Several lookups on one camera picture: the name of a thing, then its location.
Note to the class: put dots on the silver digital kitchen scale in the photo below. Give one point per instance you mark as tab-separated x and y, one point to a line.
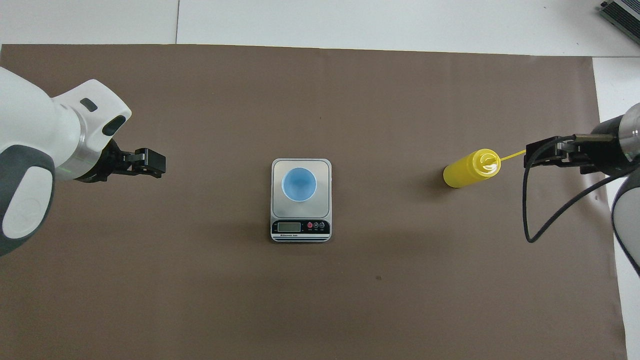
300	225

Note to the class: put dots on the light blue plastic cup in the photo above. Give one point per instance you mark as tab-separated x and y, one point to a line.
299	184

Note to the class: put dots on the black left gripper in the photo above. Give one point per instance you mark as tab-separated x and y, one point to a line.
117	162

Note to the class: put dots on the grey metal device box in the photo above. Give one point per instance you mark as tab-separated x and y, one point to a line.
622	14

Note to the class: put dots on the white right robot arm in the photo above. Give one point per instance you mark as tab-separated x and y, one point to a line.
632	215

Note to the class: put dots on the brown paper table mat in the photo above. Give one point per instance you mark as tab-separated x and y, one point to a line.
320	300

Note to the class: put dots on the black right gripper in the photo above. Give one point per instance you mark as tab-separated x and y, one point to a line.
605	150

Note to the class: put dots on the yellow squeeze bottle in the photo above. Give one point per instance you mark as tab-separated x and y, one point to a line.
465	172

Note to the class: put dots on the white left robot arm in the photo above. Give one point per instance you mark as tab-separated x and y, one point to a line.
30	130

